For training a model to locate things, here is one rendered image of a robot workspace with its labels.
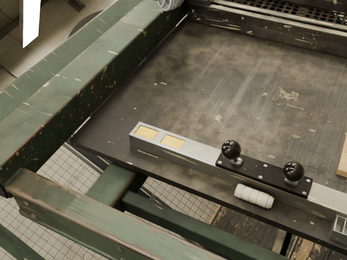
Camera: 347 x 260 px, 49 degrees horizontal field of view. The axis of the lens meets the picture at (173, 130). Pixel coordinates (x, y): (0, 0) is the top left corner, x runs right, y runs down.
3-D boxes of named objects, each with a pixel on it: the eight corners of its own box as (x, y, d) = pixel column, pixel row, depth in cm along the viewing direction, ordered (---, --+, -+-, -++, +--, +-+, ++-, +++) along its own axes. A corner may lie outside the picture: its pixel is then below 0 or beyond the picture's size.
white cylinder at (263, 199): (233, 198, 81) (269, 212, 78) (234, 190, 79) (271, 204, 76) (238, 188, 83) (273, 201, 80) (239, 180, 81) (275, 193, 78)
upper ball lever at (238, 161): (241, 173, 82) (236, 160, 69) (225, 167, 83) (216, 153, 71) (248, 157, 83) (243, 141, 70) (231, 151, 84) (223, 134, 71)
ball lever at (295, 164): (297, 193, 78) (301, 183, 65) (279, 187, 79) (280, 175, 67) (303, 176, 79) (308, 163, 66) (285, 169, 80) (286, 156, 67)
